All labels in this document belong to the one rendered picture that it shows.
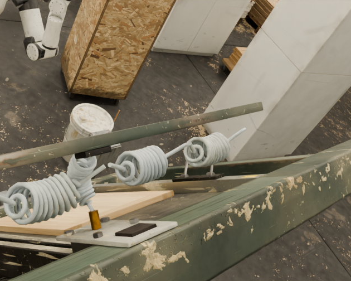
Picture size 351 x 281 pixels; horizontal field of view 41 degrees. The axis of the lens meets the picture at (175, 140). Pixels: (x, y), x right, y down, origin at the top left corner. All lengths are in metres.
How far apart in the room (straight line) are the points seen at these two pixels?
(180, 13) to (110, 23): 1.53
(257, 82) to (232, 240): 3.20
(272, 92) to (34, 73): 1.95
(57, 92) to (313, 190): 3.11
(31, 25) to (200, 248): 1.69
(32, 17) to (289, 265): 2.64
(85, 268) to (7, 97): 3.17
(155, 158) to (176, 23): 4.15
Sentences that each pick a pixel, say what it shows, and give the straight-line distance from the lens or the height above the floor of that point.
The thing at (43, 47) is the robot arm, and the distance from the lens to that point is 2.22.
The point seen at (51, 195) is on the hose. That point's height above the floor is 1.84.
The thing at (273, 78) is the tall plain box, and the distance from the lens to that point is 3.84.
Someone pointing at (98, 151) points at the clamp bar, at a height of 1.91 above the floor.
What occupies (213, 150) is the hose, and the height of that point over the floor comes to 1.84.
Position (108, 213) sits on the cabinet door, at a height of 1.34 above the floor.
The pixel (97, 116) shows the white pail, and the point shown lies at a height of 0.35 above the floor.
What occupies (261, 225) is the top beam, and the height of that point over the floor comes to 1.85.
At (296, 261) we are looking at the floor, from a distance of 3.92.
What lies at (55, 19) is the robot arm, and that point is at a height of 1.32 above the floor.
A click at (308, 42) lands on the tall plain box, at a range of 3.68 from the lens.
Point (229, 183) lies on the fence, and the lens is 1.47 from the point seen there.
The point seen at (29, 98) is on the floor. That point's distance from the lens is 3.78.
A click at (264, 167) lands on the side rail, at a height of 1.49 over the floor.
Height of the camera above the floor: 2.38
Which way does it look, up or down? 36 degrees down
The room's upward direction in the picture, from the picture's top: 33 degrees clockwise
